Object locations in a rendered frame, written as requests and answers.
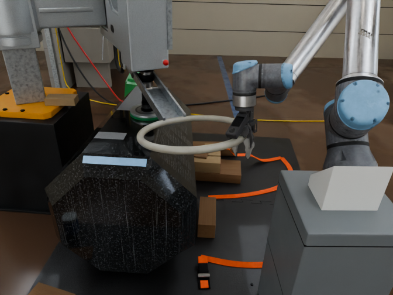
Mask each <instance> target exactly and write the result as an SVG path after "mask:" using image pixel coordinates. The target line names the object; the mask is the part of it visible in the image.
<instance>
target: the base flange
mask: <svg viewBox="0 0 393 295"><path fill-rule="evenodd" d="M44 91H45V95H46V96H47V95H48V94H77V91H76V90H75V89H73V88H53V87H44ZM63 107H64V106H45V103H44V101H43V102H34V103H28V104H19V105H16V102H15V98H14V95H13V91H12V89H11V90H9V91H8V92H6V93H4V94H2V95H1V96H0V117H8V118H26V119H49V118H52V117H53V116H54V115H55V114H56V113H58V111H59V110H61V109H62V108H63Z"/></svg>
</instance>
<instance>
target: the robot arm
mask: <svg viewBox="0 0 393 295"><path fill-rule="evenodd" d="M380 7H381V0H330V1H329V2H328V3H327V5H326V6H325V7H324V9H323V11H322V12H321V13H320V14H319V16H318V17H317V18H316V20H315V21H314V23H313V24H312V25H311V26H310V28H309V29H308V30H307V32H306V33H305V34H304V36H303V37H302V39H301V40H300V41H299V43H298V44H297V45H296V46H295V48H294V49H293V51H292V52H291V53H290V55H289V56H288V57H287V59H286V60H285V61H284V63H275V64H258V62H257V60H246V61H239V62H236V63H235V64H234V65H233V73H232V74H233V95H232V97H233V106H235V110H237V111H239V113H238V114H237V115H236V117H235V118H234V120H233V122H232V123H231V125H230V127H229V128H228V130H227V131H226V133H225V134H226V137H227V138H230V140H231V139H237V138H238V137H239V136H243V137H244V138H245V137H246V136H247V137H246V139H245V140H244V145H245V147H246V148H245V151H246V154H245V156H246V158H247V159H248V158H249V157H250V155H251V151H252V149H253V148H254V142H253V141H254V135H253V132H254V133H256V132H257V119H254V106H255V105H256V89H257V88H265V91H264V93H265V96H266V99H267V100H268V101H270V102H271V103H273V104H279V103H281V102H283V101H284V100H285V99H286V97H287V95H288V92H289V91H290V89H291V88H292V87H293V85H294V84H295V82H296V80H297V79H298V78H299V76H300V75H301V74H302V72H303V71H304V70H305V68H306V67H307V65H308V64H309V63H310V61H311V60H312V59H313V57H314V56H315V54H316V53H317V52H318V50H319V49H320V48H321V47H322V45H323V44H324V42H325V41H326V39H327V38H328V37H329V36H330V34H331V33H332V32H333V30H334V29H335V27H336V26H337V25H338V23H339V22H340V21H341V19H342V18H343V17H344V15H345V14H346V27H345V37H344V55H343V73H342V78H341V79H340V80H339V81H338V82H337V83H336V88H335V98H334V99H333V100H331V101H329V102H328V103H327V104H326V105H325V107H324V113H323V116H324V120H325V134H326V147H327V155H326V158H325V162H324V164H323V170H325V169H328V168H330V167H333V166H367V167H378V163H377V162H376V160H375V158H374V156H373V154H372V153H371V150H370V145H369V140H368V132H369V131H370V130H371V129H372V128H373V127H375V126H376V125H378V124H379V123H380V122H381V121H382V120H383V119H384V117H385V115H386V114H387V112H388V109H389V96H388V93H387V91H386V90H385V88H384V82H383V80H382V79H380V78H379V77H378V76H377V73H378V47H379V33H380ZM255 124H256V129H255Z"/></svg>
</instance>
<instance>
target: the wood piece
mask: <svg viewBox="0 0 393 295"><path fill-rule="evenodd" d="M78 101H79V98H78V94H48V95H47V96H46V97H45V99H44V103H45V106H76V104H77V102H78Z"/></svg>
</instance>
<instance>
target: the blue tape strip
mask: <svg viewBox="0 0 393 295"><path fill-rule="evenodd" d="M82 163H90V164H111V165H122V166H143V167H146V163H147V159H134V158H123V157H102V156H83V160H82Z"/></svg>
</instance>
